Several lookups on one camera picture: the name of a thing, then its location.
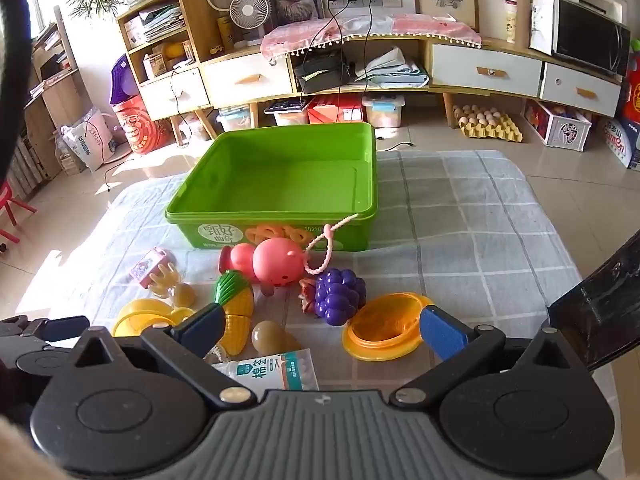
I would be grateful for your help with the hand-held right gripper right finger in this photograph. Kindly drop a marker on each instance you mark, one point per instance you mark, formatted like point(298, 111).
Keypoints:
point(442, 332)

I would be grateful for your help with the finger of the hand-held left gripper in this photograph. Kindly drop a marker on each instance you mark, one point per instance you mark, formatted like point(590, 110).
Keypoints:
point(62, 327)

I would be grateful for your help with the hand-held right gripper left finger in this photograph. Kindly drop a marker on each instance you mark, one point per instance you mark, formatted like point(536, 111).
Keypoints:
point(199, 329)

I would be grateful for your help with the yellow toy corn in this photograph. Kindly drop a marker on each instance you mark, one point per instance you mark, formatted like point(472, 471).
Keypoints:
point(239, 310)

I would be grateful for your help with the translucent rubber hand toy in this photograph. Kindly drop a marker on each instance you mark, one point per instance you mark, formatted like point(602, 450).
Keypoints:
point(172, 287)
point(267, 337)

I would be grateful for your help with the orange toy bowl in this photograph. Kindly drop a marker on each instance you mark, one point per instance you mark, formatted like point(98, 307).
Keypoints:
point(380, 330)

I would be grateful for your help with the yellow toy pot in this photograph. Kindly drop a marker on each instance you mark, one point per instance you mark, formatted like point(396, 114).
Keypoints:
point(137, 312)

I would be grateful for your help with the pink toy card box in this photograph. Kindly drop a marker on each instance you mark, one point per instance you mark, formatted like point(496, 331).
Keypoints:
point(150, 266)

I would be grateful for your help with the clear cotton swab container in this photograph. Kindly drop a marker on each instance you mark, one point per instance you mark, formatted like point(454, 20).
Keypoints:
point(277, 370)

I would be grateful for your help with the pink toy peach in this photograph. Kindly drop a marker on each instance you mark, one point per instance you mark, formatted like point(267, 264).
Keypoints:
point(272, 262)

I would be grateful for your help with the purple toy grapes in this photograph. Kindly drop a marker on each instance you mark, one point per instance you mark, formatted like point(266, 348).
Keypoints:
point(337, 295)

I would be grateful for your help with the small red figurine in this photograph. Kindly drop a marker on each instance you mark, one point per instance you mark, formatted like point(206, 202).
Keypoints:
point(307, 294)

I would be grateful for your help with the green plastic storage box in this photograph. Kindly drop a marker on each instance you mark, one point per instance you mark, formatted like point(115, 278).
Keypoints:
point(280, 185)

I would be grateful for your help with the person's left forearm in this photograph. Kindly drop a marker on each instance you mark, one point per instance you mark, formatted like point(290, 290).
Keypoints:
point(11, 450)

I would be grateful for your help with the red stool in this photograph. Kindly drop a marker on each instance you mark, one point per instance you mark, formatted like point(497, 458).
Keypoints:
point(12, 207)

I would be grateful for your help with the white rice sack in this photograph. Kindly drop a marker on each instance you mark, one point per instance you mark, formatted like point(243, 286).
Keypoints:
point(87, 140)

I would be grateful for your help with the clear plastic storage box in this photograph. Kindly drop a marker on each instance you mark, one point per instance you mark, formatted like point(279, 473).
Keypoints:
point(195, 130)
point(234, 120)

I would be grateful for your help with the orange printed sack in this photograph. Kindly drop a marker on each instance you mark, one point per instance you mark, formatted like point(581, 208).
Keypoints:
point(137, 127)

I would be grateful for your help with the egg tray with eggs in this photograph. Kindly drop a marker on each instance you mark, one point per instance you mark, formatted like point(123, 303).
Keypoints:
point(487, 122)

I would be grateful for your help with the clear box, blue latch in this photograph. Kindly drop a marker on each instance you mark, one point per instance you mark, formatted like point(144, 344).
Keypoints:
point(384, 111)

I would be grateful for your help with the wooden bookshelf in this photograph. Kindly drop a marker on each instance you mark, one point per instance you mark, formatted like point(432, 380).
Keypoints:
point(55, 95)

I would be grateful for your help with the clear box, dark lid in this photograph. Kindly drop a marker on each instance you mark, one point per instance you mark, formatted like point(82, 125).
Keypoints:
point(289, 112)

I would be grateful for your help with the white and red crate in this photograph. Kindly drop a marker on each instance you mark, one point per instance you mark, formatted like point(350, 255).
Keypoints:
point(557, 127)

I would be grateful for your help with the long wooden cabinet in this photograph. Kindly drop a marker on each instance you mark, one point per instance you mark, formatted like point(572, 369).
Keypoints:
point(425, 92)

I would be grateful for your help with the red cardboard box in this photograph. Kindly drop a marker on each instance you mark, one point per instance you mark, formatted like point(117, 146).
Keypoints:
point(335, 110)

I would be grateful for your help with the purple plastic stool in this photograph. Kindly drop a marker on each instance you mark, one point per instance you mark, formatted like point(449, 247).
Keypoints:
point(122, 77)

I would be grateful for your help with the blue and white carton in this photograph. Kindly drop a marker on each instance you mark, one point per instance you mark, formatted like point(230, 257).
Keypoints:
point(622, 142)

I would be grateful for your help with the folded pale cloth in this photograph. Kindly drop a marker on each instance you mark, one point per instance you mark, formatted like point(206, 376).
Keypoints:
point(395, 67)

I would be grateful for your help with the black electronic device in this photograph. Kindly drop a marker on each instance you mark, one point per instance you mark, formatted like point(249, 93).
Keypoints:
point(320, 70)

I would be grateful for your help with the red gift box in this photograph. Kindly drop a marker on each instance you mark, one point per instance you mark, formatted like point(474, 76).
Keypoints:
point(632, 97)

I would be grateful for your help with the pink lace-trimmed cloth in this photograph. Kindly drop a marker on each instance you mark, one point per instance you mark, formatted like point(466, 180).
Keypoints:
point(400, 30)

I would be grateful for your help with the stack of papers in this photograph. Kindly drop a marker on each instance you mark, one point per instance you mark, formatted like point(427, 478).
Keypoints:
point(155, 22)

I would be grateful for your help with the small white desk fan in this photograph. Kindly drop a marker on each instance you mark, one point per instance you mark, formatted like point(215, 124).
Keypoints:
point(250, 10)

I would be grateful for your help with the white microwave oven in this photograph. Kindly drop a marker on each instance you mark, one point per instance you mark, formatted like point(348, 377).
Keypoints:
point(585, 37)

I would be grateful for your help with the red and white tube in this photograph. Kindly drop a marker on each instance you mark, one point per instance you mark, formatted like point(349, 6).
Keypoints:
point(511, 10)

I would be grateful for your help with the framed cat picture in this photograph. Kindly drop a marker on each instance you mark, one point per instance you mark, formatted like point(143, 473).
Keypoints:
point(295, 0)

